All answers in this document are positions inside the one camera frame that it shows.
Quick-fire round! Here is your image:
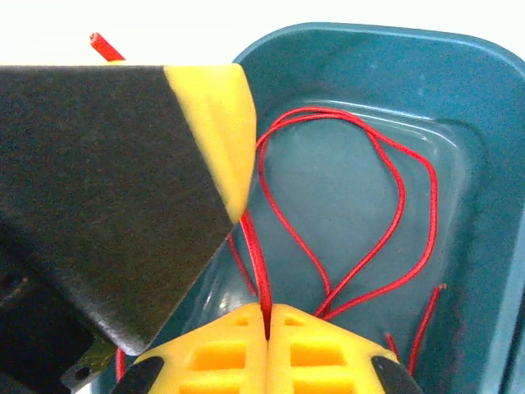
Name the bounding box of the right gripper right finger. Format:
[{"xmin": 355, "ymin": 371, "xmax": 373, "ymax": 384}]
[{"xmin": 266, "ymin": 303, "xmax": 424, "ymax": 394}]

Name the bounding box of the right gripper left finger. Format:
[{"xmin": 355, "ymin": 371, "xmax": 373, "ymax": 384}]
[{"xmin": 110, "ymin": 304, "xmax": 270, "ymax": 394}]

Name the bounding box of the teal plastic bin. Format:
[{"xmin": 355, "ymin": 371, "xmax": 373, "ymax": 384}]
[{"xmin": 88, "ymin": 22, "xmax": 525, "ymax": 394}]

